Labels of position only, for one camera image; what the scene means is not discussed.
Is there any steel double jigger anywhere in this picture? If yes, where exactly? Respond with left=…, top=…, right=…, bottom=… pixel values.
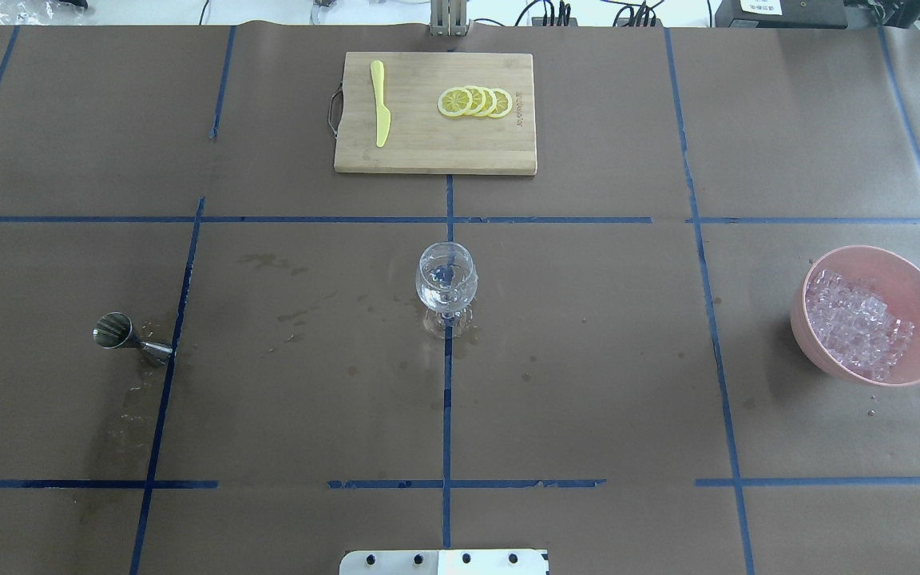
left=92, top=311, right=174, bottom=365

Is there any clear wine glass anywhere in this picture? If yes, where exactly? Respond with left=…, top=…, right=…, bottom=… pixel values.
left=414, top=241, right=478, bottom=341

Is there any bamboo cutting board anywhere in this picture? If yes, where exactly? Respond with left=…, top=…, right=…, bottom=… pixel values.
left=335, top=51, right=539, bottom=176

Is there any lemon slice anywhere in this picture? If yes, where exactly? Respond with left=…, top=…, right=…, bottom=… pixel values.
left=472, top=86, right=499, bottom=117
left=464, top=86, right=481, bottom=116
left=488, top=88, right=514, bottom=119
left=437, top=87, right=474, bottom=117

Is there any yellow plastic knife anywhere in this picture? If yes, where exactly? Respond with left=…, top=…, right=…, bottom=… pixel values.
left=370, top=61, right=393, bottom=147

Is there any pink bowl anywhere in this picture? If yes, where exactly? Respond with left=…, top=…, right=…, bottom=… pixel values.
left=789, top=245, right=920, bottom=388

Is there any black device box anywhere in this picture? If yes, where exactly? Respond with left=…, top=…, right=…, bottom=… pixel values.
left=713, top=1, right=847, bottom=30

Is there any clear plastic bag with parts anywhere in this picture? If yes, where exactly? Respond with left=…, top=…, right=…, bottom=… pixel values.
left=0, top=1, right=90, bottom=26

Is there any aluminium frame post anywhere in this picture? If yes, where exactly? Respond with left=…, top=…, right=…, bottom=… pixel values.
left=430, top=0, right=470, bottom=37

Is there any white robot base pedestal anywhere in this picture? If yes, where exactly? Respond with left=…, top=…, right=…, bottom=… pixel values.
left=339, top=549, right=550, bottom=574

